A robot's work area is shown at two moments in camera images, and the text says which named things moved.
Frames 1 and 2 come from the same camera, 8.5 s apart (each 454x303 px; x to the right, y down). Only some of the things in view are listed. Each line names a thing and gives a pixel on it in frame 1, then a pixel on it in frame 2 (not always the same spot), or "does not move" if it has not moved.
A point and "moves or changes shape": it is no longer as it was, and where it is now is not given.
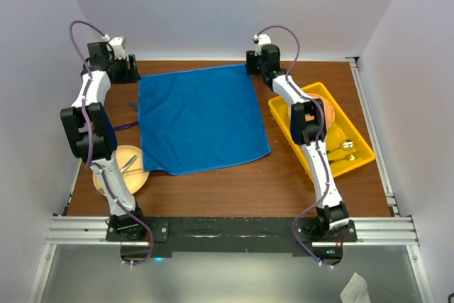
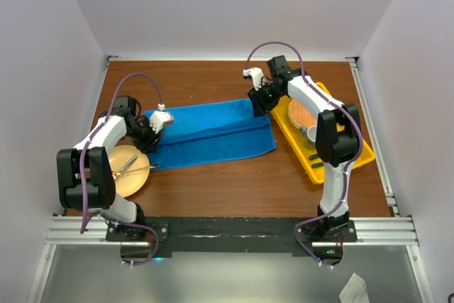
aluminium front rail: [370, 230] does not move
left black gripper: [130, 75] -> [150, 145]
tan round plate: [134, 174] does not move
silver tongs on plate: [129, 163] does not move
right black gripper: [251, 57] -> [260, 106]
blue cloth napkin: [193, 120] moves or changes shape
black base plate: [229, 235] does not move
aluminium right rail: [373, 135] does not move
